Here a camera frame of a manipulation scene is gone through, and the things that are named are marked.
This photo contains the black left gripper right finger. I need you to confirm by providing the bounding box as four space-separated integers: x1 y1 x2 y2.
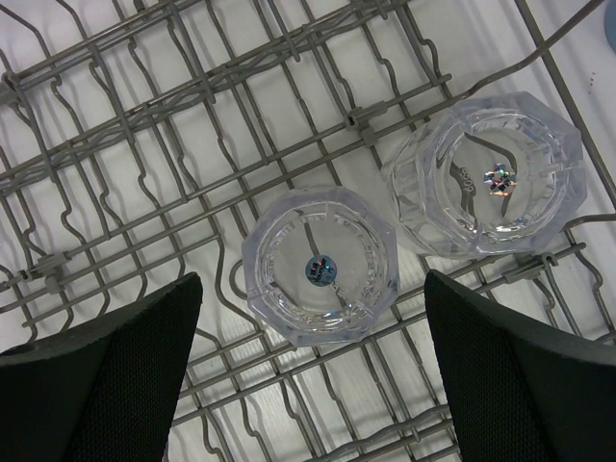
423 270 615 461

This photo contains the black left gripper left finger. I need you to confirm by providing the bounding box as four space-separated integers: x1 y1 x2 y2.
1 272 203 461

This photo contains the clear glass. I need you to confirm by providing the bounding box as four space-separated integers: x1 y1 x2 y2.
242 186 399 347
383 91 587 259

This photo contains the blue plastic cup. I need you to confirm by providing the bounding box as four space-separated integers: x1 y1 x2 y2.
603 1 616 51

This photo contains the grey wire dish rack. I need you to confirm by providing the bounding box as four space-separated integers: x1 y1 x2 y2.
1 1 615 461

